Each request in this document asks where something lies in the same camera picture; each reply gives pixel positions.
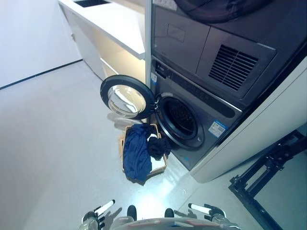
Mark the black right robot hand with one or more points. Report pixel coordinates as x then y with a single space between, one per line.
199 207

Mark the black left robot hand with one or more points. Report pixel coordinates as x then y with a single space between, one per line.
103 206

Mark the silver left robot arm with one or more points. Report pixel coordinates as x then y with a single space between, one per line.
89 223

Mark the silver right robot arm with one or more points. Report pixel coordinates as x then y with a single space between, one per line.
221 222

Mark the brown woven laundry basket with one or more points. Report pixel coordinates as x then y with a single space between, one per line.
158 170

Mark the grey front-load washing machine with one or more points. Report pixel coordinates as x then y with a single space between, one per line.
216 112

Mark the round washing machine door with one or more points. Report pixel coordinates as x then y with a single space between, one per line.
126 97

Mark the black left robot foot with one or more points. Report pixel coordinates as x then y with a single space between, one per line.
132 212

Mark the black robot foot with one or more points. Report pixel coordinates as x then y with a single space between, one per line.
132 212
169 213

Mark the black right robot foot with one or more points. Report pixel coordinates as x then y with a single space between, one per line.
169 213

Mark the robot torso and legs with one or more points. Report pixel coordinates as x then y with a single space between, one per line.
153 224

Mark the blue garment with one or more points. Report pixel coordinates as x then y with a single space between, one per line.
136 153

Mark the black garment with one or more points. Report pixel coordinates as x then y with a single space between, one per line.
159 147

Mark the blue white energy label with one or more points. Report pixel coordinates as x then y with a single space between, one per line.
217 127

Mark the white appliance cabinet panel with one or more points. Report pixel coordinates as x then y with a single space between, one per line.
259 129

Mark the small blue sticker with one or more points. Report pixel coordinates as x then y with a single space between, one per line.
153 79

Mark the grey dryer with vent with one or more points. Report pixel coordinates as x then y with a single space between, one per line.
192 43

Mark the white counter cabinet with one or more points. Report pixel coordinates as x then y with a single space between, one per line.
105 21

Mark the black sink basin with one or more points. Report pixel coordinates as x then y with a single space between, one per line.
90 2

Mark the black metal frame stand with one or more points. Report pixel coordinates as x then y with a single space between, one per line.
275 158

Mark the silver vertical cabinet post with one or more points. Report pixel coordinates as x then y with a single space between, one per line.
148 48

